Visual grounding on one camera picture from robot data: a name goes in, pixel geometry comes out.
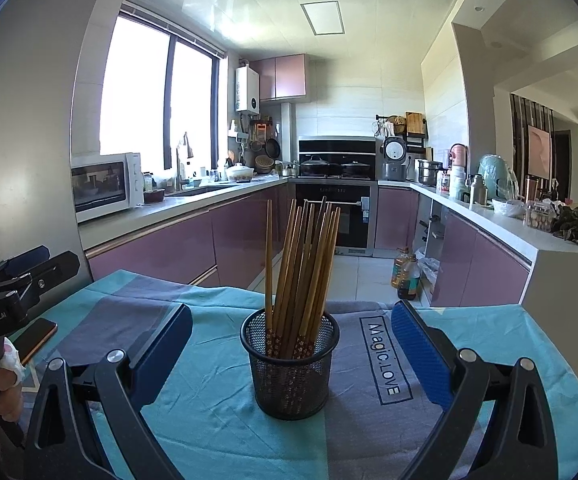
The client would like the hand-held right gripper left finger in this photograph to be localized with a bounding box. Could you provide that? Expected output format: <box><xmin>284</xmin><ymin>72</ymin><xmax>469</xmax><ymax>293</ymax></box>
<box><xmin>21</xmin><ymin>302</ymin><xmax>194</xmax><ymax>480</ymax></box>

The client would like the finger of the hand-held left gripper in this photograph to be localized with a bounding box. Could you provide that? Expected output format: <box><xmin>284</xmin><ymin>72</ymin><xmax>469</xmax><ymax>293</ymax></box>
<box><xmin>0</xmin><ymin>246</ymin><xmax>50</xmax><ymax>291</ymax></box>
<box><xmin>4</xmin><ymin>251</ymin><xmax>80</xmax><ymax>308</ymax></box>

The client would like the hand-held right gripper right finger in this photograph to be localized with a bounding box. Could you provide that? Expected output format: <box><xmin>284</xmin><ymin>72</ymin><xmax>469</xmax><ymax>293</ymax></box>
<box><xmin>391</xmin><ymin>300</ymin><xmax>557</xmax><ymax>480</ymax></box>

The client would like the black mesh cup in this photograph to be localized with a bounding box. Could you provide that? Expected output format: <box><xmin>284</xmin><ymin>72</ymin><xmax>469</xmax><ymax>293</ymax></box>
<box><xmin>240</xmin><ymin>307</ymin><xmax>340</xmax><ymax>421</ymax></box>

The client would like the bunch of wooden chopsticks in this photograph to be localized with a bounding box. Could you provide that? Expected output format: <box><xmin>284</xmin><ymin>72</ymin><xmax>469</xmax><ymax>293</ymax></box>
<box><xmin>264</xmin><ymin>196</ymin><xmax>342</xmax><ymax>360</ymax></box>

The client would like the person's left hand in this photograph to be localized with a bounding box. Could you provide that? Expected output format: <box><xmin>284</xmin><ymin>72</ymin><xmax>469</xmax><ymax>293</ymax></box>
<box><xmin>0</xmin><ymin>337</ymin><xmax>26</xmax><ymax>423</ymax></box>

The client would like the black smartphone with orange edge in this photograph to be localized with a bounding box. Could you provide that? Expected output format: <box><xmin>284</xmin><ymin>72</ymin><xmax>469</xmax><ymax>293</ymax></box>
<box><xmin>19</xmin><ymin>317</ymin><xmax>58</xmax><ymax>366</ymax></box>

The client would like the white plastic bag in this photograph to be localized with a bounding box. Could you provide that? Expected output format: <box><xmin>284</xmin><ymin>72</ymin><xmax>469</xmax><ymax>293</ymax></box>
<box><xmin>416</xmin><ymin>255</ymin><xmax>442</xmax><ymax>301</ymax></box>

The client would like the teal and grey tablecloth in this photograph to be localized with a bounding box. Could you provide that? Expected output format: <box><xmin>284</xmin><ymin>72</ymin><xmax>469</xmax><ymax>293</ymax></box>
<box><xmin>19</xmin><ymin>269</ymin><xmax>570</xmax><ymax>480</ymax></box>

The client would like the yellow cooking oil bottle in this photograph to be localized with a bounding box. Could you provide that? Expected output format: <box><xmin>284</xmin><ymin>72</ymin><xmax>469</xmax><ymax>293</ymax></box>
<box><xmin>391</xmin><ymin>247</ymin><xmax>410</xmax><ymax>288</ymax></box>

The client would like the pink kitchen base cabinet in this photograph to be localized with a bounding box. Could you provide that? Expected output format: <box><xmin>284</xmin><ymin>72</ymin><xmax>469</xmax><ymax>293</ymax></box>
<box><xmin>79</xmin><ymin>180</ymin><xmax>294</xmax><ymax>291</ymax></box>
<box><xmin>375</xmin><ymin>180</ymin><xmax>578</xmax><ymax>336</ymax></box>

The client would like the white microwave oven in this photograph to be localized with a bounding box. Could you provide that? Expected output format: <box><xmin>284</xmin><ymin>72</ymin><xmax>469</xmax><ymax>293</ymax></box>
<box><xmin>71</xmin><ymin>152</ymin><xmax>143</xmax><ymax>223</ymax></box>

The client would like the grey refrigerator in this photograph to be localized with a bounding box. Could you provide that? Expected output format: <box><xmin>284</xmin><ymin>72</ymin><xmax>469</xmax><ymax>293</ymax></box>
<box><xmin>0</xmin><ymin>0</ymin><xmax>120</xmax><ymax>311</ymax></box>

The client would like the black built-in oven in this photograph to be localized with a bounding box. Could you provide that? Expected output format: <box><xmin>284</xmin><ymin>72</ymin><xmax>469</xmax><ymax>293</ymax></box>
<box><xmin>294</xmin><ymin>182</ymin><xmax>372</xmax><ymax>256</ymax></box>

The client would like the kitchen sink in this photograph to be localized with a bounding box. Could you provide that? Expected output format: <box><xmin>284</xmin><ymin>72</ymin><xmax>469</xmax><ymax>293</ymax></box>
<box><xmin>171</xmin><ymin>185</ymin><xmax>234</xmax><ymax>197</ymax></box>

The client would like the steel faucet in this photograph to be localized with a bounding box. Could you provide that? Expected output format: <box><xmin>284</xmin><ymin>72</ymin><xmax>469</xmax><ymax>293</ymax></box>
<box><xmin>176</xmin><ymin>145</ymin><xmax>190</xmax><ymax>191</ymax></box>

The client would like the white bowl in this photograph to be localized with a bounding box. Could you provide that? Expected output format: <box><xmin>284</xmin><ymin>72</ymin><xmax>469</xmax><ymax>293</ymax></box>
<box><xmin>492</xmin><ymin>199</ymin><xmax>526</xmax><ymax>218</ymax></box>

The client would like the white plastic jar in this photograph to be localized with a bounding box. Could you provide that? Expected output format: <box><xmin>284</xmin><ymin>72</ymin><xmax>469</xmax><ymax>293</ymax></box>
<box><xmin>451</xmin><ymin>167</ymin><xmax>470</xmax><ymax>201</ymax></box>

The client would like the steel thermos bottle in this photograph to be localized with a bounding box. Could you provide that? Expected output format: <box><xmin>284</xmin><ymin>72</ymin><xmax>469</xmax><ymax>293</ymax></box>
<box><xmin>469</xmin><ymin>174</ymin><xmax>487</xmax><ymax>206</ymax></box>

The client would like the white casserole dish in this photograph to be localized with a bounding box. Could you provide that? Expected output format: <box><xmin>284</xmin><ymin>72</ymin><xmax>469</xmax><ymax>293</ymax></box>
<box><xmin>225</xmin><ymin>162</ymin><xmax>254</xmax><ymax>182</ymax></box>

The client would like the steel stock pot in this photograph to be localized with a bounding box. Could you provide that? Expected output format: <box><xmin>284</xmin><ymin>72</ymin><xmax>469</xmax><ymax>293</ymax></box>
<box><xmin>416</xmin><ymin>159</ymin><xmax>442</xmax><ymax>185</ymax></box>

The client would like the clear plastic food container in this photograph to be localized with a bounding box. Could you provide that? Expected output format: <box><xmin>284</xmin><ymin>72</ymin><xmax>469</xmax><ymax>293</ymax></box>
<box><xmin>525</xmin><ymin>201</ymin><xmax>557</xmax><ymax>231</ymax></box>

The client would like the green appliance in plastic cover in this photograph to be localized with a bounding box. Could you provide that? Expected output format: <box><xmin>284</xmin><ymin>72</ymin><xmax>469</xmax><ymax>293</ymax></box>
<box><xmin>478</xmin><ymin>154</ymin><xmax>518</xmax><ymax>201</ymax></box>

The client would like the grey rice cooker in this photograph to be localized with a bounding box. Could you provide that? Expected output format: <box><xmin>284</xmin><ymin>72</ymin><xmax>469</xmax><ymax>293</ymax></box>
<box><xmin>381</xmin><ymin>136</ymin><xmax>410</xmax><ymax>181</ymax></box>

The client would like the kitchen window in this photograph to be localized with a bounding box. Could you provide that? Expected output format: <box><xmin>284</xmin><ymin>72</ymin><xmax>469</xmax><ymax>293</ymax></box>
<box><xmin>100</xmin><ymin>10</ymin><xmax>224</xmax><ymax>173</ymax></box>

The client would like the pink electric kettle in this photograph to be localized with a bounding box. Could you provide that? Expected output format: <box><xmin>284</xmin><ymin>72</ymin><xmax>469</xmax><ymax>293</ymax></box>
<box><xmin>449</xmin><ymin>143</ymin><xmax>470</xmax><ymax>171</ymax></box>

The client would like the black wok with lid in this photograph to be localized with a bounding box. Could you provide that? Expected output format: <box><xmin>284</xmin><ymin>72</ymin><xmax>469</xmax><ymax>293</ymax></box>
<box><xmin>300</xmin><ymin>156</ymin><xmax>330</xmax><ymax>177</ymax></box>

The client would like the black range hood stove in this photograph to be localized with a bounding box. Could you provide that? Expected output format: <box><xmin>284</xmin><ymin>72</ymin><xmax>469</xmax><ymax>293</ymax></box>
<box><xmin>299</xmin><ymin>137</ymin><xmax>376</xmax><ymax>181</ymax></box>

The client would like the white vent pipe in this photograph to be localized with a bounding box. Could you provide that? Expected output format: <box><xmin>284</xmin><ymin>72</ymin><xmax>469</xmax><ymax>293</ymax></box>
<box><xmin>281</xmin><ymin>102</ymin><xmax>294</xmax><ymax>161</ymax></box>

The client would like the dark striped room divider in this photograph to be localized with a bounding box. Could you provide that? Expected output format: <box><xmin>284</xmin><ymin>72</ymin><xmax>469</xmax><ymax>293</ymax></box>
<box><xmin>511</xmin><ymin>94</ymin><xmax>554</xmax><ymax>181</ymax></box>

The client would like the white water heater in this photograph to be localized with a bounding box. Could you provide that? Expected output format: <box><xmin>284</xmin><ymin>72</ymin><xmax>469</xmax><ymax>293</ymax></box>
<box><xmin>235</xmin><ymin>66</ymin><xmax>260</xmax><ymax>112</ymax></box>

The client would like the ceiling light panel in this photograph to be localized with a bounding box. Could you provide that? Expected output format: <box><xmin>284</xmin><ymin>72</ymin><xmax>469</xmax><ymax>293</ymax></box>
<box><xmin>300</xmin><ymin>2</ymin><xmax>346</xmax><ymax>36</ymax></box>

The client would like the pink wall picture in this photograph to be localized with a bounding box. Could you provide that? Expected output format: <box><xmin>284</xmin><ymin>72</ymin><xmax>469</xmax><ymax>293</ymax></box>
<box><xmin>528</xmin><ymin>125</ymin><xmax>552</xmax><ymax>180</ymax></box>

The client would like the pink wall cabinet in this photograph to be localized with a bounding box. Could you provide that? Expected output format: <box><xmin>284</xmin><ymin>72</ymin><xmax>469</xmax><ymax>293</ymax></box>
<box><xmin>250</xmin><ymin>53</ymin><xmax>312</xmax><ymax>102</ymax></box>

